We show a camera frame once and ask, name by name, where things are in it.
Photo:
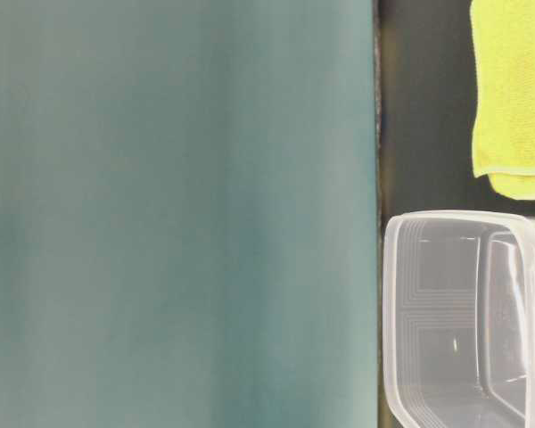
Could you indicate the clear plastic container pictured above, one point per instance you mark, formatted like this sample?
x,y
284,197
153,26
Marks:
x,y
459,319

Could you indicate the yellow microfiber towel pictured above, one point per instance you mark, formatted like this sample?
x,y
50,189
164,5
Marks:
x,y
503,141

